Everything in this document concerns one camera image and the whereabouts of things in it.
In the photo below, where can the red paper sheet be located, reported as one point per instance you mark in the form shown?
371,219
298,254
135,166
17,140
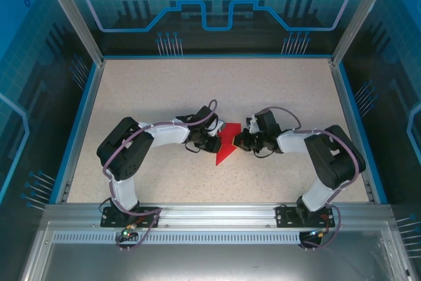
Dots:
225,154

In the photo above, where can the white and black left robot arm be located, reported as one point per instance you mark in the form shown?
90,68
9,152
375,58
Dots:
164,133

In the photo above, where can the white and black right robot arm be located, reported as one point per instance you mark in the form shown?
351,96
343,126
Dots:
292,143

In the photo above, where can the blue table edge strip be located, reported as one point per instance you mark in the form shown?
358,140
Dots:
354,113
81,113

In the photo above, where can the thin aluminium table end rail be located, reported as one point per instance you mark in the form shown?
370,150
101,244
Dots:
213,57

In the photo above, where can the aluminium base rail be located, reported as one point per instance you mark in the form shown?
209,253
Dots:
213,213

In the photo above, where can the aluminium table side rail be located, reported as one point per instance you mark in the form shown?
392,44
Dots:
87,113
347,113

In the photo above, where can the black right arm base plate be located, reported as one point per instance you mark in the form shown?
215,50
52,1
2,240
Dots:
283,223

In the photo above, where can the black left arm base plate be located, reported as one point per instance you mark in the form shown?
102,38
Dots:
107,221

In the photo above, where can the aluminium frame post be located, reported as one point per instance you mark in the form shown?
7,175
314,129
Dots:
359,14
74,14

